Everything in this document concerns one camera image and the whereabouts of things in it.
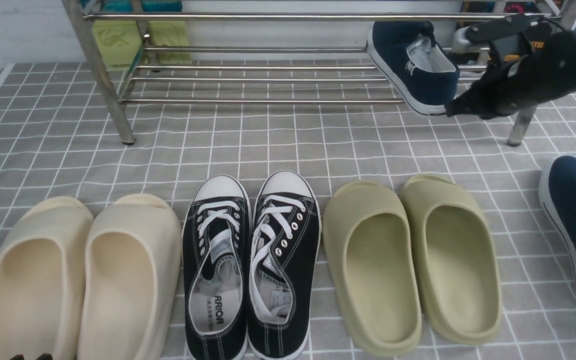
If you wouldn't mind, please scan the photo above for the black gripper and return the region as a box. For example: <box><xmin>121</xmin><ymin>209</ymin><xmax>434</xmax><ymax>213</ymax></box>
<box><xmin>445</xmin><ymin>55</ymin><xmax>544</xmax><ymax>120</ymax></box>

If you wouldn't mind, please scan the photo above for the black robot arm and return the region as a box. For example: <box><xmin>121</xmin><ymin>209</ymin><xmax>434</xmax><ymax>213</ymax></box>
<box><xmin>445</xmin><ymin>30</ymin><xmax>576</xmax><ymax>120</ymax></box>

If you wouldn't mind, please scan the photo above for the steel shoe rack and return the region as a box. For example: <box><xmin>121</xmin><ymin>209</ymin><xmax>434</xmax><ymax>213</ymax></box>
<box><xmin>62</xmin><ymin>0</ymin><xmax>569</xmax><ymax>147</ymax></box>

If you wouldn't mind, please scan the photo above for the green box behind rack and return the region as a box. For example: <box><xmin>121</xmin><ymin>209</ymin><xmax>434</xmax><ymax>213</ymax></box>
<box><xmin>91</xmin><ymin>0</ymin><xmax>190</xmax><ymax>71</ymax></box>

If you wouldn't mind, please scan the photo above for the right olive foam slipper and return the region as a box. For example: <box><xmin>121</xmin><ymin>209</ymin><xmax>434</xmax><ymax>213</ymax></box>
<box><xmin>399</xmin><ymin>173</ymin><xmax>502</xmax><ymax>346</ymax></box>

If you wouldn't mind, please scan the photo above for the olive foam slipper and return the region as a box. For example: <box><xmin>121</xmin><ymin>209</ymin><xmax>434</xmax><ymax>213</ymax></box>
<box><xmin>399</xmin><ymin>173</ymin><xmax>502</xmax><ymax>346</ymax></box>
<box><xmin>322</xmin><ymin>180</ymin><xmax>422</xmax><ymax>358</ymax></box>

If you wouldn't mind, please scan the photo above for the left olive foam slipper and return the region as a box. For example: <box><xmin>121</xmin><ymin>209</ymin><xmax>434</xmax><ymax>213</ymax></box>
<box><xmin>322</xmin><ymin>180</ymin><xmax>422</xmax><ymax>358</ymax></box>

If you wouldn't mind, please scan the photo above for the right black canvas sneaker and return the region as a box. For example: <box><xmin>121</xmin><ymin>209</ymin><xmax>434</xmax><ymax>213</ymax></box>
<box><xmin>246</xmin><ymin>170</ymin><xmax>322</xmax><ymax>360</ymax></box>

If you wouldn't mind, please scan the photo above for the black canvas sneaker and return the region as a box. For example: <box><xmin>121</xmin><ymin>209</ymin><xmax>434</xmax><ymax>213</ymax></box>
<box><xmin>182</xmin><ymin>175</ymin><xmax>252</xmax><ymax>360</ymax></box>
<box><xmin>246</xmin><ymin>170</ymin><xmax>322</xmax><ymax>360</ymax></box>

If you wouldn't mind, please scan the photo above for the left black canvas sneaker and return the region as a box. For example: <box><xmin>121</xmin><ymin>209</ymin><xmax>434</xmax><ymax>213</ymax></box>
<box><xmin>182</xmin><ymin>175</ymin><xmax>252</xmax><ymax>360</ymax></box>

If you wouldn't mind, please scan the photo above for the right cream foam slipper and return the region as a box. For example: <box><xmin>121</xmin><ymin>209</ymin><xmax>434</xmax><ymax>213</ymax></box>
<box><xmin>77</xmin><ymin>193</ymin><xmax>182</xmax><ymax>360</ymax></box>

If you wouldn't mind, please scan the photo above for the cream foam slipper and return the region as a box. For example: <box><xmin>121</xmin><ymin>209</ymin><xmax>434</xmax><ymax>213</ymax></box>
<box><xmin>77</xmin><ymin>193</ymin><xmax>182</xmax><ymax>360</ymax></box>
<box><xmin>0</xmin><ymin>196</ymin><xmax>94</xmax><ymax>360</ymax></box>

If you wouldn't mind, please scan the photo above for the grey checked floor cloth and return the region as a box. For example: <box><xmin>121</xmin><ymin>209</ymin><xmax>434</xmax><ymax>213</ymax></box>
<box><xmin>0</xmin><ymin>63</ymin><xmax>576</xmax><ymax>360</ymax></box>

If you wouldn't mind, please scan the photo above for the left cream foam slipper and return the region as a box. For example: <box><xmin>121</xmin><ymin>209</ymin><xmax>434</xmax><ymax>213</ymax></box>
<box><xmin>0</xmin><ymin>196</ymin><xmax>94</xmax><ymax>360</ymax></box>

